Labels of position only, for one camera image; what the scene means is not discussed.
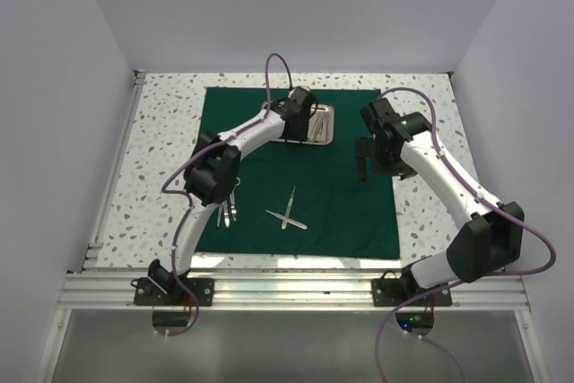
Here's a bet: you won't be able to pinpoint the green surgical cloth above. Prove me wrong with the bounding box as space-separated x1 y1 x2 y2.
196 90 400 260

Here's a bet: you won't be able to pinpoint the steel scalpel handle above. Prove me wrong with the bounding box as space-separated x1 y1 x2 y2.
281 186 296 230
265 210 308 230

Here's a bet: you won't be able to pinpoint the steel scissors small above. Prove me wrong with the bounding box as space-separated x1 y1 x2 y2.
223 178 240 228

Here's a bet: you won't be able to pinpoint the steel scissors large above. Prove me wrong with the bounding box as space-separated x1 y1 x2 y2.
216 203 225 227

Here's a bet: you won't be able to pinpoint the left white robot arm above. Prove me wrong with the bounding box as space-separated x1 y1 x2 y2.
148 87 317 305

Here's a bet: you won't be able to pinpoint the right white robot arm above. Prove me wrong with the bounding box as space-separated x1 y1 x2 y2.
355 106 524 305

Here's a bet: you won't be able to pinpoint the steel forceps in tray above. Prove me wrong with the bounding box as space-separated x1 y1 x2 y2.
309 110 328 143

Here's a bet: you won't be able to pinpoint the steel instrument tray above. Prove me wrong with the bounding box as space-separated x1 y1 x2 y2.
274 103 335 146

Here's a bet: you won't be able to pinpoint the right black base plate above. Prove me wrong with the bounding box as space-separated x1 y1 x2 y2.
370 270 453 307

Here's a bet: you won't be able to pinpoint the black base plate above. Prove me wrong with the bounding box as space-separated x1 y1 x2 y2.
370 270 453 307
130 259 215 307

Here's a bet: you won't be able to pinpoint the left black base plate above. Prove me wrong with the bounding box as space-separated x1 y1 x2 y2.
130 259 215 307

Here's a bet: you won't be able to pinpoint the aluminium mounting rail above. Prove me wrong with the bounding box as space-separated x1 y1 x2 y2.
57 270 530 311

